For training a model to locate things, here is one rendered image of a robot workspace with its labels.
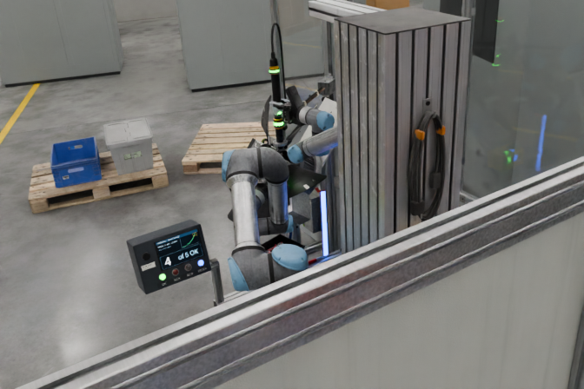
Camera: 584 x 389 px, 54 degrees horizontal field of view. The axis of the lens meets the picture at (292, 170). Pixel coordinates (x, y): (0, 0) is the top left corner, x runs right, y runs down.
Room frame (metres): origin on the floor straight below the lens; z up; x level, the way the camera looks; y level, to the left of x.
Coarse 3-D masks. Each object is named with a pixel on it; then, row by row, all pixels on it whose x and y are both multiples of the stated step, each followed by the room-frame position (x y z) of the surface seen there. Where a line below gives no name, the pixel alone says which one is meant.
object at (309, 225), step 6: (312, 192) 2.84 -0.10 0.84; (312, 198) 2.77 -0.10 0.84; (318, 198) 2.78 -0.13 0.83; (312, 204) 2.76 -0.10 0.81; (318, 204) 2.78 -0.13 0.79; (312, 210) 2.76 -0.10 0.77; (318, 210) 2.78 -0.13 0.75; (312, 216) 2.76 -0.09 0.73; (318, 216) 2.78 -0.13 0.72; (306, 222) 2.82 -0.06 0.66; (312, 222) 2.76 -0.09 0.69; (318, 222) 2.78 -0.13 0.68; (312, 228) 2.76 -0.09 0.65; (318, 228) 2.77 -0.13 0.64
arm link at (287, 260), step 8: (280, 248) 1.62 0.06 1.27; (288, 248) 1.62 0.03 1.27; (296, 248) 1.62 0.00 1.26; (272, 256) 1.59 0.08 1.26; (280, 256) 1.57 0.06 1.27; (288, 256) 1.57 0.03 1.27; (296, 256) 1.57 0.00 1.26; (304, 256) 1.58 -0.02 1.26; (272, 264) 1.56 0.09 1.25; (280, 264) 1.55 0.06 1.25; (288, 264) 1.54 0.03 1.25; (296, 264) 1.55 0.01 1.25; (304, 264) 1.57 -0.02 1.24; (272, 272) 1.55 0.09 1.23; (280, 272) 1.55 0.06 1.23; (288, 272) 1.54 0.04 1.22; (296, 272) 1.55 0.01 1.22; (272, 280) 1.54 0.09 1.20
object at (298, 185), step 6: (294, 168) 2.42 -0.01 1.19; (300, 168) 2.42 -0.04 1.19; (294, 174) 2.36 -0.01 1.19; (300, 174) 2.36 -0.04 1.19; (306, 174) 2.36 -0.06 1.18; (312, 174) 2.35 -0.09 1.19; (318, 174) 2.35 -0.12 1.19; (288, 180) 2.32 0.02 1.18; (294, 180) 2.31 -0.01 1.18; (300, 180) 2.31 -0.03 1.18; (306, 180) 2.30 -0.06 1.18; (318, 180) 2.29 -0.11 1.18; (294, 186) 2.27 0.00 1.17; (300, 186) 2.27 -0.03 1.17; (312, 186) 2.25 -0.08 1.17; (294, 192) 2.24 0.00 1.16; (300, 192) 2.23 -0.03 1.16; (288, 198) 2.21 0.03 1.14
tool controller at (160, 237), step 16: (176, 224) 1.90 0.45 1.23; (192, 224) 1.86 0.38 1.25; (128, 240) 1.81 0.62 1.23; (144, 240) 1.77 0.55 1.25; (160, 240) 1.77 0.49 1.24; (176, 240) 1.79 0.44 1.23; (192, 240) 1.82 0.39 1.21; (144, 256) 1.72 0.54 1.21; (160, 256) 1.75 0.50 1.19; (176, 256) 1.77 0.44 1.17; (192, 256) 1.79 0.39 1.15; (208, 256) 1.82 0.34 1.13; (144, 272) 1.71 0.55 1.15; (160, 272) 1.73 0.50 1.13; (192, 272) 1.78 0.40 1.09; (144, 288) 1.69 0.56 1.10; (160, 288) 1.71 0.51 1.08
